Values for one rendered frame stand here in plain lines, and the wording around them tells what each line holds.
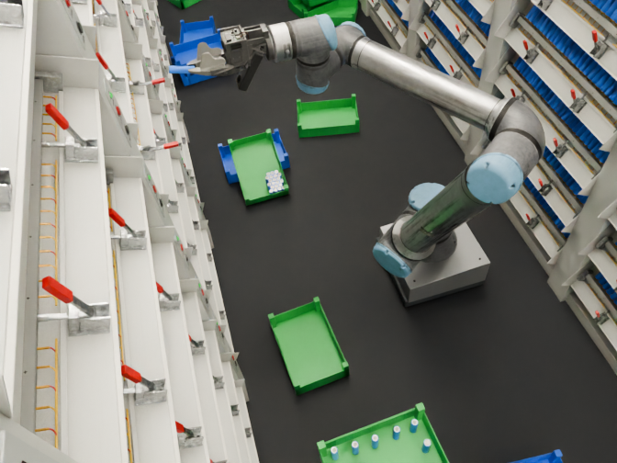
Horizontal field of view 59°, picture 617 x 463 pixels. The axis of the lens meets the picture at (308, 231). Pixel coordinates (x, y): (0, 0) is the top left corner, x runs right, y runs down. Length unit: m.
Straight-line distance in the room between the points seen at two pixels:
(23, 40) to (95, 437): 0.40
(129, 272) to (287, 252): 1.44
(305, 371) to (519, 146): 1.11
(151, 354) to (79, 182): 0.26
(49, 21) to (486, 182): 0.93
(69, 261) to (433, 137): 2.24
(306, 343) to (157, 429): 1.33
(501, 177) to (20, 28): 0.98
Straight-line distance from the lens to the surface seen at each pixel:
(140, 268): 0.90
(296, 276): 2.21
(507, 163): 1.30
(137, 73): 1.66
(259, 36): 1.43
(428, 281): 2.00
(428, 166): 2.58
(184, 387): 1.01
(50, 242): 0.69
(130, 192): 1.02
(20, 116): 0.56
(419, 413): 1.56
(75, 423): 0.57
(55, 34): 0.88
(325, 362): 2.02
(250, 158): 2.55
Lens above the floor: 1.85
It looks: 52 degrees down
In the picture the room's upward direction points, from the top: 8 degrees counter-clockwise
